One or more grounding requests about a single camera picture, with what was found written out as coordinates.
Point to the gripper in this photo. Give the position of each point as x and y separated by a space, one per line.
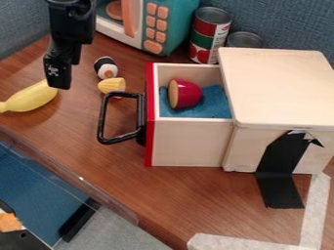
72 31

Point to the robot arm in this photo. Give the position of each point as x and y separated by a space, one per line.
69 6

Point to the yellow toy banana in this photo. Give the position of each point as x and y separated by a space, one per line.
30 97

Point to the toy sushi roll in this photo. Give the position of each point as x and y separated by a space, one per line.
105 67

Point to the small yellow toy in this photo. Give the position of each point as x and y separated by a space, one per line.
111 85

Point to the toy microwave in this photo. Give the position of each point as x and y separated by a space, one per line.
167 22

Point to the red toy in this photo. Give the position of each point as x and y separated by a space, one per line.
186 93

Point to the drawer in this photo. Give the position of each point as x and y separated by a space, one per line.
191 143

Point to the red and green can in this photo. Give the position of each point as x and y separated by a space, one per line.
209 37

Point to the blue cloth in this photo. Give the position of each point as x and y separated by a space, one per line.
213 105

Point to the silver can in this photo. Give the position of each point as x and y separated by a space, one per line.
244 40

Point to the cabinet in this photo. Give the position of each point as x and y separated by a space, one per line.
278 91

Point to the black tape strip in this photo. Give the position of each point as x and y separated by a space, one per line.
280 169

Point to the white tape strip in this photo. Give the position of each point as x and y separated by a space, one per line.
315 215

